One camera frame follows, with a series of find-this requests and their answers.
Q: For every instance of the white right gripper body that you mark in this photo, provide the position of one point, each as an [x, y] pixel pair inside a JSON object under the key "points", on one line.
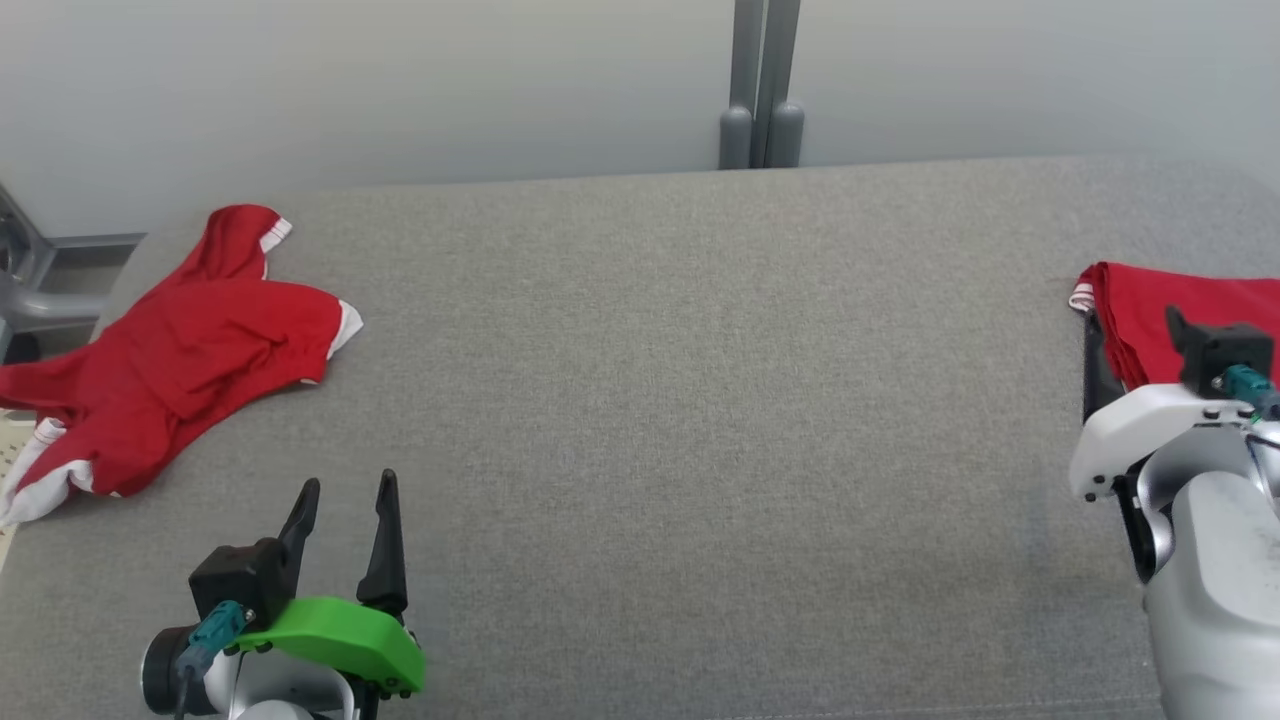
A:
{"points": [[1130, 430]]}

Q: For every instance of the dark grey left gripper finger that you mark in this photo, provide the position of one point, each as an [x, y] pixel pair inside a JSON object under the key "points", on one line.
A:
{"points": [[386, 550], [300, 530]]}

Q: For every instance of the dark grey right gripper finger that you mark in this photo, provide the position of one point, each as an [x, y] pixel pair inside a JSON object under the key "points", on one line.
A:
{"points": [[1100, 370]]}

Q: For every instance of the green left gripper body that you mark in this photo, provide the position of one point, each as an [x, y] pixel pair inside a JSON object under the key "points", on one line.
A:
{"points": [[350, 640]]}

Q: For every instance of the red Bulls 23 jersey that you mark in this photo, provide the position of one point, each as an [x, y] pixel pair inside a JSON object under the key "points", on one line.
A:
{"points": [[1140, 310]]}

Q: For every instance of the red shorts white trim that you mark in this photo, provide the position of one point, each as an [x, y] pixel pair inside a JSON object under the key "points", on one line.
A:
{"points": [[200, 360]]}

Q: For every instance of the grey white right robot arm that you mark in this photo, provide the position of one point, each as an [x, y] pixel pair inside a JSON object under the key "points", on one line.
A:
{"points": [[1220, 580]]}

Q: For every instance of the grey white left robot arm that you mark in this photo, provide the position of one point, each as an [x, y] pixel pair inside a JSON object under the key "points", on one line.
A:
{"points": [[280, 690]]}

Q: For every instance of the black caster wheel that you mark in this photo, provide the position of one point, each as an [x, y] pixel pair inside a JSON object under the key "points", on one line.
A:
{"points": [[15, 348]]}

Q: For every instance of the grey fabric sofa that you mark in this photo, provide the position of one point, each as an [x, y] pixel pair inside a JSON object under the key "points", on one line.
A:
{"points": [[700, 420]]}

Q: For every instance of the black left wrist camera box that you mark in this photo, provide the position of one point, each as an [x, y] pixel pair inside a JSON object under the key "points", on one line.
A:
{"points": [[240, 575]]}

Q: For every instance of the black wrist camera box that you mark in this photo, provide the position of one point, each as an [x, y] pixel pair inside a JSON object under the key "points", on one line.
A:
{"points": [[240, 575], [1225, 350]]}

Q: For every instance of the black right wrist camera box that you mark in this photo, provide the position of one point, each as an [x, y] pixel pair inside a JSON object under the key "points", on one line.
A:
{"points": [[1225, 350]]}

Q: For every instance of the grey metal frame leg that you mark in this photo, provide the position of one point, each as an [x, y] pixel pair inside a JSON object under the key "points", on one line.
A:
{"points": [[40, 300]]}

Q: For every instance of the grey cylindrical post foot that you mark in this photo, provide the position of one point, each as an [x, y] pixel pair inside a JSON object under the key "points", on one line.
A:
{"points": [[735, 138], [786, 135]]}

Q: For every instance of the grey vertical partition post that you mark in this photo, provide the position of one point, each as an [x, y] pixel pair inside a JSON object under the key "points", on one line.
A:
{"points": [[765, 50]]}

